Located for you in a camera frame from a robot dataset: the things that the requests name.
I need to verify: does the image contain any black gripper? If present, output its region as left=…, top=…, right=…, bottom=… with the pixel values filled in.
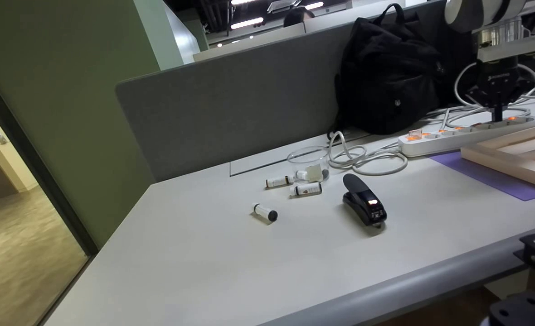
left=464, top=58, right=535, bottom=125

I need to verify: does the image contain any wooden divided tray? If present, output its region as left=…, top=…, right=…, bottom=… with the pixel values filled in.
left=459, top=122, right=535, bottom=192

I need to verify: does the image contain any purple paper sheet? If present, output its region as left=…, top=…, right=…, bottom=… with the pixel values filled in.
left=428, top=151, right=535, bottom=203

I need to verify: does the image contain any black backpack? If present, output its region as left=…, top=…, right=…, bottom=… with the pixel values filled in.
left=334, top=2, right=448, bottom=136

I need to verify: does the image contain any black stapler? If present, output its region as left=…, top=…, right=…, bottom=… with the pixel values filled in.
left=341, top=172, right=390, bottom=230

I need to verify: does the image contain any black robot mounting cart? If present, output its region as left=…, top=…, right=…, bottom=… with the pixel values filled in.
left=486, top=232, right=535, bottom=326

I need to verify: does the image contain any small white tube black cap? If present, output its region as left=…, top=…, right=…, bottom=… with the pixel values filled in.
left=292, top=180, right=325, bottom=199
left=250, top=201, right=281, bottom=225
left=263, top=174, right=294, bottom=192

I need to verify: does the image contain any grey desk divider panel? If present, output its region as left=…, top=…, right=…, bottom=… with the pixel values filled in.
left=114, top=0, right=535, bottom=183

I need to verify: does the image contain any thick white power cable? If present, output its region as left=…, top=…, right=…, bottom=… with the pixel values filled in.
left=426, top=58, right=535, bottom=132

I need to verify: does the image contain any white multi-switch power strip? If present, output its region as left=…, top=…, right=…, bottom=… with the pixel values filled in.
left=397, top=114, right=535, bottom=161

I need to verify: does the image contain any thin white coiled cable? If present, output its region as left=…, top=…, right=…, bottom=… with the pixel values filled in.
left=325, top=129, right=412, bottom=180

